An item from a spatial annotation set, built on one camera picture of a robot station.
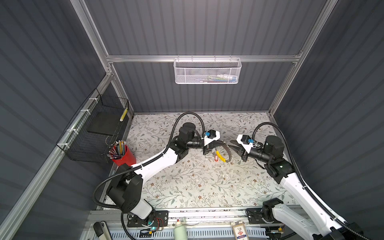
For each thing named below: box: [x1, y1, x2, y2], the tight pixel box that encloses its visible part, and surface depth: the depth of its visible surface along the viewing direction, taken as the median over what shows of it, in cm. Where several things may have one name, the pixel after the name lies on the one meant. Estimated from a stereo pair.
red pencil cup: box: [107, 140, 137, 167], surface depth 86 cm
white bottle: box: [174, 221, 188, 240], surface depth 65 cm
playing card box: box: [230, 221, 249, 240], surface depth 71 cm
